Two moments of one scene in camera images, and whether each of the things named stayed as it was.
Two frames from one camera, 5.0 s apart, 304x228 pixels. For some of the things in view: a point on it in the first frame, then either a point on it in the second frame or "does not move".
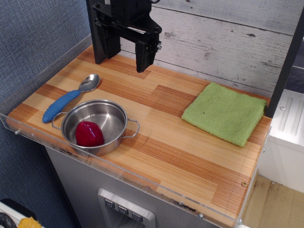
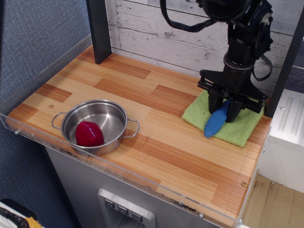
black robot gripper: [130, 19] → [236, 83]
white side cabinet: [282, 157] does not move
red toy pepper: [89, 134] does not move
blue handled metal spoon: [88, 84] → [215, 120]
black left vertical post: [99, 54] does not move
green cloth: [231, 117] does not move
